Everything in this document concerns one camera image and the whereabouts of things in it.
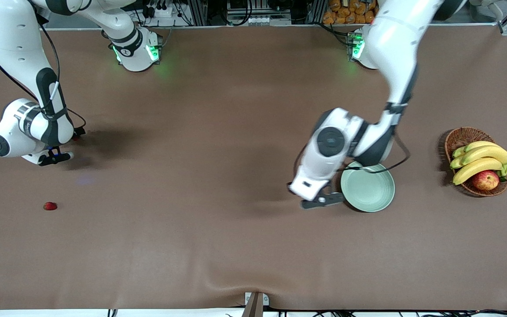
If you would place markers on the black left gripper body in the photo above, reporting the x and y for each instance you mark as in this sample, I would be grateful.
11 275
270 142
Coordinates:
336 182

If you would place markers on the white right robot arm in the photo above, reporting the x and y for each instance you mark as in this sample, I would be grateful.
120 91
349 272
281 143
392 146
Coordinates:
11 39

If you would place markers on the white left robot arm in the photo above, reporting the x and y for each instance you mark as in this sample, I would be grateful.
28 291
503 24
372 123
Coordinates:
394 44

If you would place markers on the light green round plate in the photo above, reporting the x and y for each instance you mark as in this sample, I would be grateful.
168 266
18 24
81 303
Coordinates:
368 193

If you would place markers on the brown table cloth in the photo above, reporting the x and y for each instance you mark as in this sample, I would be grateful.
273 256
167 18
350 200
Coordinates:
192 132

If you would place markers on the greenish yellow banana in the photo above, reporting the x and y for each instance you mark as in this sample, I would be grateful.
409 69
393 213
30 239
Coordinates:
458 152
456 162

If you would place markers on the brown wicker basket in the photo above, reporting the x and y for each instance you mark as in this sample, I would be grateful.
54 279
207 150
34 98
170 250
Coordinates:
462 136

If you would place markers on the white power strip with plugs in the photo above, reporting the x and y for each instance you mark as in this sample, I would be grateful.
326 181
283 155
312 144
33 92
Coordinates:
163 12

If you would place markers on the red apple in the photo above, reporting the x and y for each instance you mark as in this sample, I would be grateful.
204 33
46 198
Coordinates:
485 180

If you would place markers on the pile of orange fruits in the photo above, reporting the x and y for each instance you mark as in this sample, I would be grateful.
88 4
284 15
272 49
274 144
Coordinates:
346 13

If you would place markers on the long white power strip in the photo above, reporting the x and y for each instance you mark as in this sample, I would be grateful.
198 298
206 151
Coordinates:
258 20

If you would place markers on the grey office chair base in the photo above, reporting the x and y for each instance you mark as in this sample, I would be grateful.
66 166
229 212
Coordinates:
491 5

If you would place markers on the metal bracket with post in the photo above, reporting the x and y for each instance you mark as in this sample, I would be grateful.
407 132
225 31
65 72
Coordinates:
253 308

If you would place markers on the aluminium frame post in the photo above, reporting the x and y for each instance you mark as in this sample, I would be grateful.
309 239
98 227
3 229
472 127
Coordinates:
198 13

